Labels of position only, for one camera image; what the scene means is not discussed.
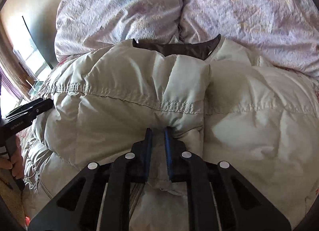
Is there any wooden window frame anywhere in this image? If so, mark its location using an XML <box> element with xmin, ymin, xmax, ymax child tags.
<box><xmin>1</xmin><ymin>21</ymin><xmax>35</xmax><ymax>101</ymax></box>

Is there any dark wall-mounted television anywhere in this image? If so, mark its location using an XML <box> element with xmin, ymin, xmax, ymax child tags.
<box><xmin>22</xmin><ymin>14</ymin><xmax>58</xmax><ymax>69</ymax></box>

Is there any pink crinkled duvet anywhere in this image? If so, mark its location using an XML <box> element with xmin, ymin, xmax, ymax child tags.
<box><xmin>55</xmin><ymin>0</ymin><xmax>318</xmax><ymax>78</ymax></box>

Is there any beige puffer down jacket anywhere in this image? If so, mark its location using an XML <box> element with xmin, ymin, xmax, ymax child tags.
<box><xmin>22</xmin><ymin>39</ymin><xmax>318</xmax><ymax>230</ymax></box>

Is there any person's left hand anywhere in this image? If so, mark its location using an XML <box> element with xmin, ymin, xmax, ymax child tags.
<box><xmin>0</xmin><ymin>136</ymin><xmax>24</xmax><ymax>180</ymax></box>

